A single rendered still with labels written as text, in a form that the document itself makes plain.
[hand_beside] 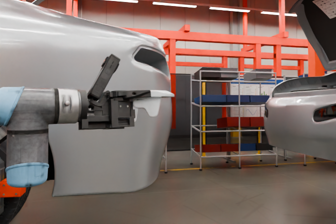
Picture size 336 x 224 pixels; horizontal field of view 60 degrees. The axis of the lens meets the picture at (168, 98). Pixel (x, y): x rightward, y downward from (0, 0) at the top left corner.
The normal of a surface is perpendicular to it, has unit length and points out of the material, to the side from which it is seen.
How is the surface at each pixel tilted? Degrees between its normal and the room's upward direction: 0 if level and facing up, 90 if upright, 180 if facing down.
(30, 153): 90
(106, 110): 82
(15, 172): 92
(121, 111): 82
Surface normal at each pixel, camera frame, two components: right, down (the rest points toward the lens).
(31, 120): 0.54, -0.03
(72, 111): 0.45, 0.29
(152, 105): -0.09, -0.15
